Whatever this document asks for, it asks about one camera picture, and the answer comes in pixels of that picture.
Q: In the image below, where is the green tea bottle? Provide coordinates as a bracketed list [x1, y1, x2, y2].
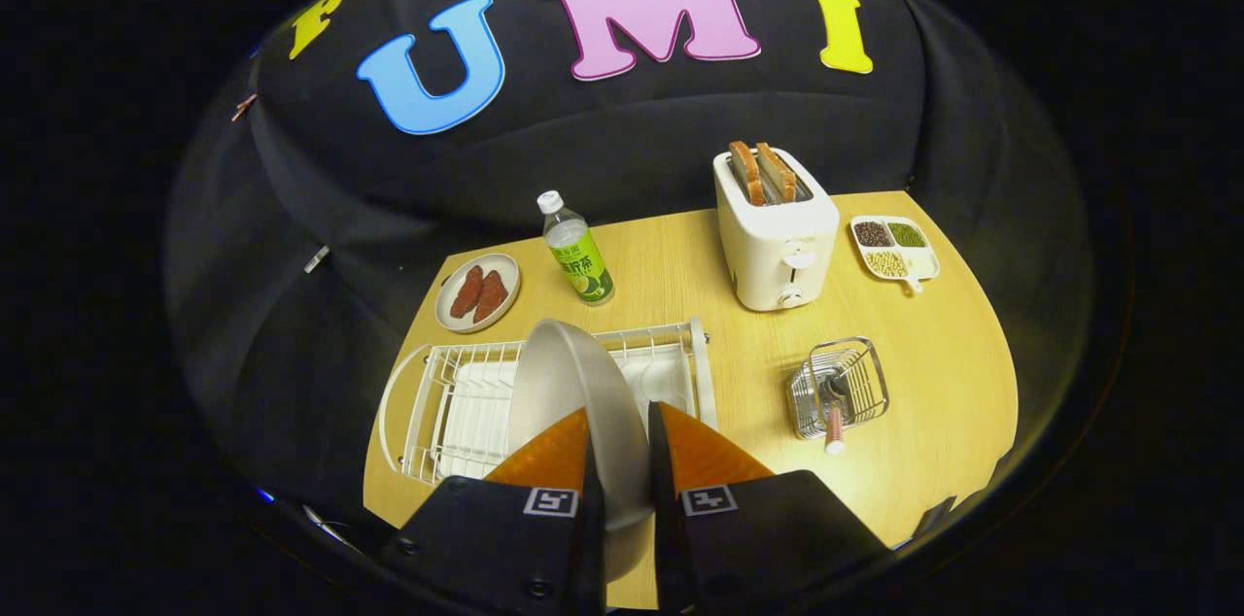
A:
[536, 190, 615, 306]

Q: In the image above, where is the white divided dish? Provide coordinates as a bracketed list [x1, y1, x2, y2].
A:
[849, 215, 942, 294]

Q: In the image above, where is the pink and white spoon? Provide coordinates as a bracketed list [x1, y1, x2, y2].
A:
[819, 373, 851, 456]

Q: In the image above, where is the small beige plate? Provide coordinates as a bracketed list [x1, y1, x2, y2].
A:
[434, 253, 522, 334]

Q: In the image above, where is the white wire dish rack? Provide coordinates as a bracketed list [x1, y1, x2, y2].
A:
[377, 316, 718, 486]

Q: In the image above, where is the red sausage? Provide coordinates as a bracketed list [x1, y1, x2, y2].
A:
[449, 265, 484, 320]
[472, 270, 508, 325]

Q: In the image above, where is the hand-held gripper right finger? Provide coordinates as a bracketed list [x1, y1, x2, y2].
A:
[647, 400, 890, 615]

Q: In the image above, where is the metal wire basket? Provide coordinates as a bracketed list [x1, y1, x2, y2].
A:
[786, 336, 890, 441]

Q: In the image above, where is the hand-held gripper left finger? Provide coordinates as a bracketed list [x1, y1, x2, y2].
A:
[384, 407, 608, 612]

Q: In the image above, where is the black backdrop cloth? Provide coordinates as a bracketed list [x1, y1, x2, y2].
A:
[165, 0, 1094, 539]

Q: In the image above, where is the white toaster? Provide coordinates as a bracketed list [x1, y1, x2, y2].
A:
[712, 146, 841, 312]

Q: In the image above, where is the white plate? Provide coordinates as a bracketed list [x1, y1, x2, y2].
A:
[506, 319, 654, 584]

